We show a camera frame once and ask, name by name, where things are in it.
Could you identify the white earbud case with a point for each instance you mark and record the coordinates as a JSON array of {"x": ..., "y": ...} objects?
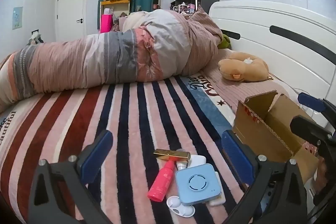
[{"x": 181, "y": 207}]

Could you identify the brown plush toy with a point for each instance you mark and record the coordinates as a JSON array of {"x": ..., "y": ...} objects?
[{"x": 249, "y": 69}]

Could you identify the small white bottle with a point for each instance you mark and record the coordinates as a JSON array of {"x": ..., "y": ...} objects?
[{"x": 181, "y": 166}]

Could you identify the yellow shelf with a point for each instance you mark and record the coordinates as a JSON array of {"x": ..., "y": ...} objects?
[{"x": 115, "y": 2}]

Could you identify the pink and grey striped duvet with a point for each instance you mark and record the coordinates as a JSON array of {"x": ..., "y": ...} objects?
[{"x": 118, "y": 56}]

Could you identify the striped plush blanket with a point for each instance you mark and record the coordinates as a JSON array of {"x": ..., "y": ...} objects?
[{"x": 131, "y": 121}]

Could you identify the brown cardboard box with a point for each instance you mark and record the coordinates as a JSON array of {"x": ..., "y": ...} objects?
[{"x": 262, "y": 140}]

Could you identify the green plush toy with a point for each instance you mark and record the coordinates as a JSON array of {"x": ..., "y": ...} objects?
[{"x": 225, "y": 42}]

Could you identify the small wall poster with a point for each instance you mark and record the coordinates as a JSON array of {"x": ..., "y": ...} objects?
[{"x": 17, "y": 18}]

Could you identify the pink bottle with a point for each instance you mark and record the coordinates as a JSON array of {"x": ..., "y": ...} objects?
[{"x": 160, "y": 183}]

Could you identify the pink ribbed pillow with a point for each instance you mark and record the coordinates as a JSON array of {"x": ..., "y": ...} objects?
[{"x": 236, "y": 90}]

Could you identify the white rounded case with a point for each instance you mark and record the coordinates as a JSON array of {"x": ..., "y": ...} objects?
[{"x": 198, "y": 160}]

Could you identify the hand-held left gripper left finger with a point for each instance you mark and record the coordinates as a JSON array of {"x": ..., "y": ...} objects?
[{"x": 98, "y": 153}]

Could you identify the white bed headboard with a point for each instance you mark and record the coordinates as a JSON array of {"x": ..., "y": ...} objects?
[{"x": 275, "y": 50}]

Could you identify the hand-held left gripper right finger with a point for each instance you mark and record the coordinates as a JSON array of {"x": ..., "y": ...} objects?
[{"x": 236, "y": 155}]

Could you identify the small cluttered stand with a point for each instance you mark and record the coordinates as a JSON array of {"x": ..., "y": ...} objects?
[{"x": 35, "y": 37}]

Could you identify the light blue square device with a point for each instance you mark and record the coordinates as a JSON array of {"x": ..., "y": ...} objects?
[{"x": 198, "y": 184}]

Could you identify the bright pink bag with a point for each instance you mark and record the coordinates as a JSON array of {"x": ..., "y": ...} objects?
[{"x": 106, "y": 23}]

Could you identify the gold rectangular box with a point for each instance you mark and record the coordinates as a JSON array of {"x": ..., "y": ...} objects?
[{"x": 172, "y": 154}]

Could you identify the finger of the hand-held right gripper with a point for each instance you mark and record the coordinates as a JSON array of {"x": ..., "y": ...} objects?
[
  {"x": 307, "y": 128},
  {"x": 311, "y": 102}
]

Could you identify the white door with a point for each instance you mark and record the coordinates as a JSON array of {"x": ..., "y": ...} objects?
[{"x": 71, "y": 11}]

